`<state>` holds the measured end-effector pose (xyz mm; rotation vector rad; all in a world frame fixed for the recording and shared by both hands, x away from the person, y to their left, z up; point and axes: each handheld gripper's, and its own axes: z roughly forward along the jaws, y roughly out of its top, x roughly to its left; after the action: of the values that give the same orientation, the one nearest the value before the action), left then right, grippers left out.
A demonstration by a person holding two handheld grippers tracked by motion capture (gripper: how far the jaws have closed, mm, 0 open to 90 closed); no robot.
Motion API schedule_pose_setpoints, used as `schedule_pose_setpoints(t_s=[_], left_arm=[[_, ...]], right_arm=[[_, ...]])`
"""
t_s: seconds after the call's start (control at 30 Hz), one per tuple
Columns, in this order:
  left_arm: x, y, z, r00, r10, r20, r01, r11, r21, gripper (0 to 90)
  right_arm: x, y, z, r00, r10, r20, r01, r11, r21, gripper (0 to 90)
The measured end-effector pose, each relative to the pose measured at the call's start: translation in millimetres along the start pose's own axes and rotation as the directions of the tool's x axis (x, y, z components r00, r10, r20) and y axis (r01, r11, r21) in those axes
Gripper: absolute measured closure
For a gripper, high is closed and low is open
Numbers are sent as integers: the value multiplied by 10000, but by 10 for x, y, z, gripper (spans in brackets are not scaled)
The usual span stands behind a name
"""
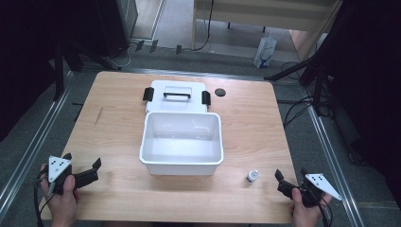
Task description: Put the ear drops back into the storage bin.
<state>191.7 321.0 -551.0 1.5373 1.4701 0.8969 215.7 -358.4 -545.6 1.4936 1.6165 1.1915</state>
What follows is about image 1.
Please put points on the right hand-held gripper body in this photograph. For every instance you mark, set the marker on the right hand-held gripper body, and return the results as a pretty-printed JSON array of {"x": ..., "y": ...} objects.
[{"x": 321, "y": 184}]

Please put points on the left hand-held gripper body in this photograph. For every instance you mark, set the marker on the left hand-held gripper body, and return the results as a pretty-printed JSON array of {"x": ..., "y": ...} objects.
[{"x": 58, "y": 167}]

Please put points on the small white bottle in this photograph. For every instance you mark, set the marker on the small white bottle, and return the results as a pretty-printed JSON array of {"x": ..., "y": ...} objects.
[{"x": 251, "y": 177}]

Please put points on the white plastic storage box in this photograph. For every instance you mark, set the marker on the white plastic storage box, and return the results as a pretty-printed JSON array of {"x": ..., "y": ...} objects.
[{"x": 181, "y": 148}]

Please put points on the person's right hand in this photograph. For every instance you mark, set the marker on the person's right hand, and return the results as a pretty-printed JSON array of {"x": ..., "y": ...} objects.
[{"x": 304, "y": 216}]

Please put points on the person's left hand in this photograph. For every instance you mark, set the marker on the person's left hand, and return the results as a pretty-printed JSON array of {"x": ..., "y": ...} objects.
[{"x": 63, "y": 205}]

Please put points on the black metal stand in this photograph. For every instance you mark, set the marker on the black metal stand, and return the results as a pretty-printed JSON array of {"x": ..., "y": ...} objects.
[{"x": 59, "y": 72}]

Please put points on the black round table cap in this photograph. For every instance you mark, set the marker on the black round table cap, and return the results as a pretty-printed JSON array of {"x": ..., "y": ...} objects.
[{"x": 220, "y": 92}]

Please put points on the black tripod stand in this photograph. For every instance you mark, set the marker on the black tripod stand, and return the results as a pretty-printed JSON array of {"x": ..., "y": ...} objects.
[{"x": 299, "y": 67}]

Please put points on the white and blue bag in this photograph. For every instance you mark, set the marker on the white and blue bag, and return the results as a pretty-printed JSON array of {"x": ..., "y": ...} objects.
[{"x": 265, "y": 52}]

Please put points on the dark cabinet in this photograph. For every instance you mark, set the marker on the dark cabinet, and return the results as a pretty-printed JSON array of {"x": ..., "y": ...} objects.
[{"x": 116, "y": 25}]

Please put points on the light wooden bench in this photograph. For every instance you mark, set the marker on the light wooden bench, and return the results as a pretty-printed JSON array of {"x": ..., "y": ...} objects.
[{"x": 265, "y": 14}]

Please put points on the metal floor rail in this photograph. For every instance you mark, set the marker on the metal floor rail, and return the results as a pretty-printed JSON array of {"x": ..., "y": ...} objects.
[
  {"x": 331, "y": 151},
  {"x": 31, "y": 148}
]

